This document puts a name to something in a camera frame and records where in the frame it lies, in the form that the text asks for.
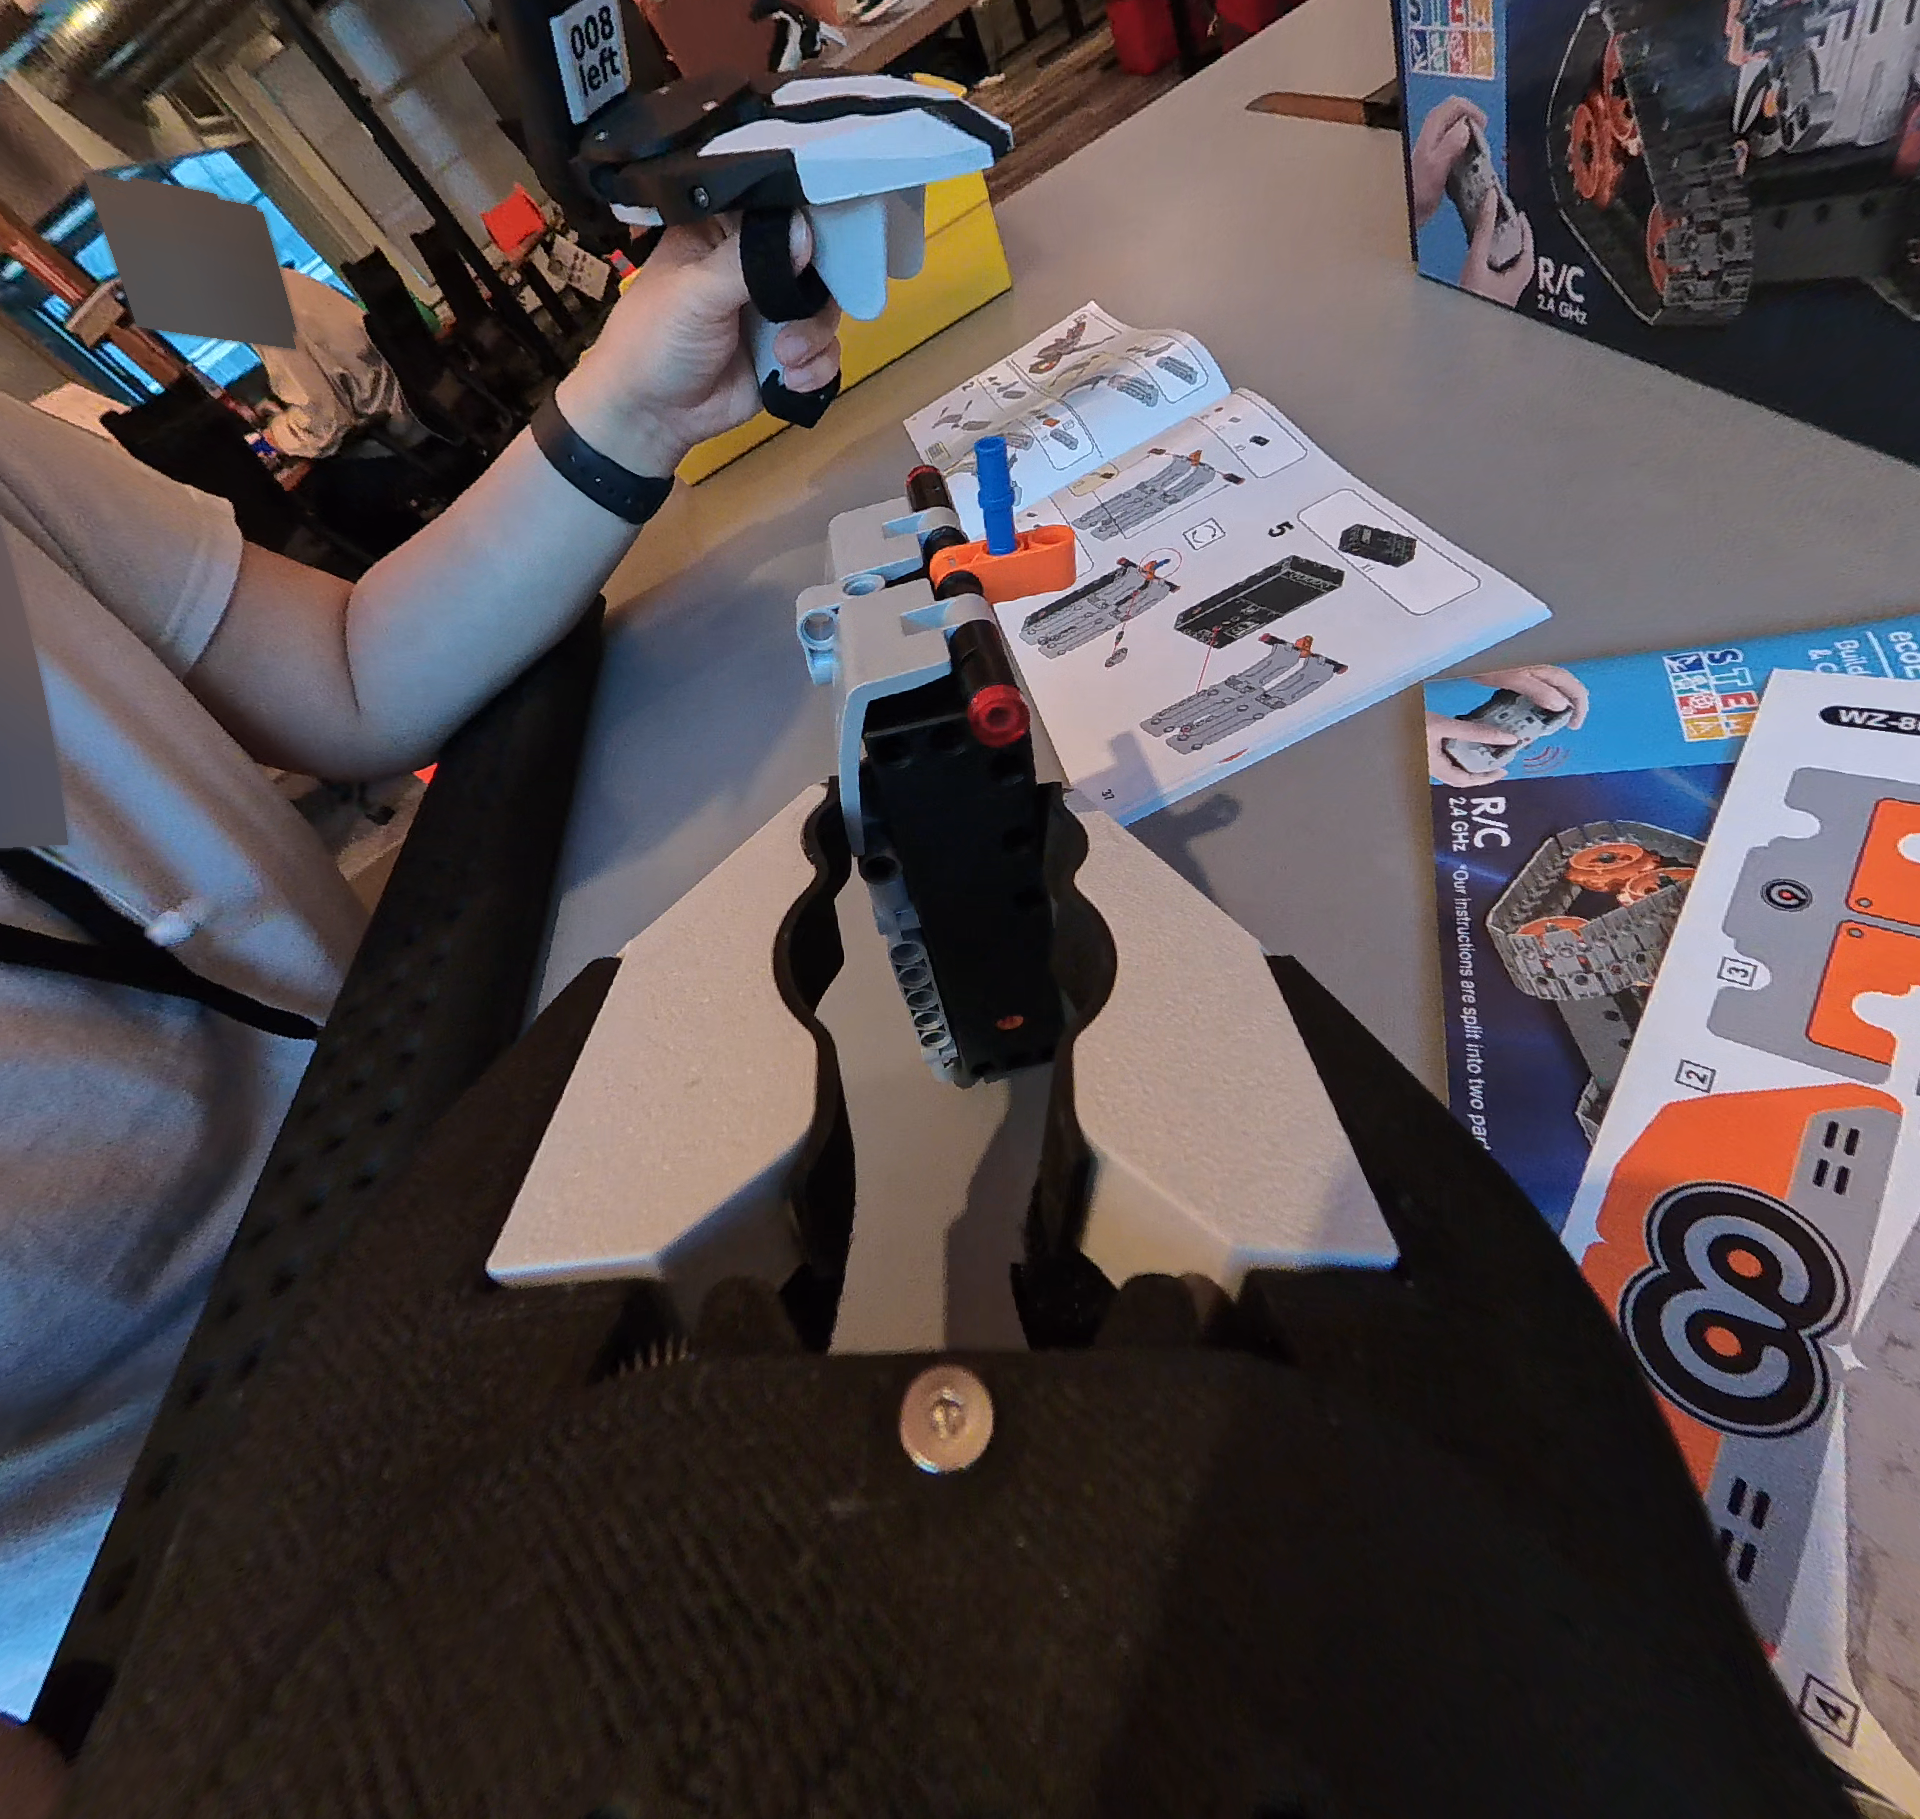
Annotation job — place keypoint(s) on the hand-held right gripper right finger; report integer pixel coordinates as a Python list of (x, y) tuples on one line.
[(1230, 1097)]

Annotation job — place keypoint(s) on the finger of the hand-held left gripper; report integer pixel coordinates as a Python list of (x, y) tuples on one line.
[(873, 84), (887, 155)]

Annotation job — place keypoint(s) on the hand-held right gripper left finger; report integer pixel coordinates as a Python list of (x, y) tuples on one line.
[(659, 1097)]

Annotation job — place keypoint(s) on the black grey brick assembly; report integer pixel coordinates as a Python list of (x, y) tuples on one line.
[(960, 859)]

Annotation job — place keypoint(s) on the blue instruction manual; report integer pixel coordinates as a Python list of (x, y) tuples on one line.
[(1576, 801)]

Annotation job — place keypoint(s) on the person's left forearm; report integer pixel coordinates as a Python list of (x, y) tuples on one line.
[(421, 619)]

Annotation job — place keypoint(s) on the person's left hand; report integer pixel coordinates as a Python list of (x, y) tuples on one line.
[(674, 335)]

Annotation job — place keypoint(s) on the brown background table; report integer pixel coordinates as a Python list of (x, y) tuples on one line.
[(931, 4)]

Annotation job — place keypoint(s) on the yellow plastic bin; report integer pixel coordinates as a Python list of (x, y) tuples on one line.
[(960, 259)]

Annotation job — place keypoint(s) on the black wristband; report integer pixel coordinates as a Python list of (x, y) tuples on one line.
[(600, 462)]

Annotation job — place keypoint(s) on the brown wooden strip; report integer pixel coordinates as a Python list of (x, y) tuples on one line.
[(1318, 109)]

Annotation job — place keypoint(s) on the white orange sticker sheet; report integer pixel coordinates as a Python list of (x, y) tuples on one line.
[(1725, 1097)]

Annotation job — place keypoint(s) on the person's light shirt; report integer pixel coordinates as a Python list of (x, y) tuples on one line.
[(120, 1097)]

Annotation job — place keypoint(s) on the open white instruction booklet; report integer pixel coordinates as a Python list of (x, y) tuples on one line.
[(1275, 543)]

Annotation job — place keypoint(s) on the blue robot kit box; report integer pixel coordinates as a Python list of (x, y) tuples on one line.
[(1651, 122)]

